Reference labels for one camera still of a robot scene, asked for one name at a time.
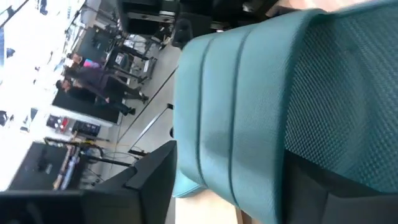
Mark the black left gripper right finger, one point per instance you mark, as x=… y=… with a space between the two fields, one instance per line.
x=304 y=193

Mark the teal rubber slide sandal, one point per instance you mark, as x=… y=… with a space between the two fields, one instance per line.
x=248 y=109

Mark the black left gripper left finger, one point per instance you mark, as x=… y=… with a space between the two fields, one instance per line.
x=152 y=189

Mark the person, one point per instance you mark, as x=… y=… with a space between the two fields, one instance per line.
x=96 y=79
x=81 y=93

